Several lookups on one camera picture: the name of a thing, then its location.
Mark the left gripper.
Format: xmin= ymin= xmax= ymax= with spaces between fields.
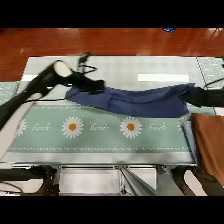
xmin=69 ymin=72 xmax=106 ymax=95

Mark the blue T-shirt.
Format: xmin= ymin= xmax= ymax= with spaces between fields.
xmin=64 ymin=82 xmax=196 ymax=120

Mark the brown garment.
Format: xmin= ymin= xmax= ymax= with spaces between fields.
xmin=190 ymin=112 xmax=224 ymax=188

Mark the silver frame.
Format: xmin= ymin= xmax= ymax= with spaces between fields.
xmin=0 ymin=161 xmax=201 ymax=197

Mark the black cable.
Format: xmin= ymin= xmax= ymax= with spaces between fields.
xmin=203 ymin=77 xmax=224 ymax=90

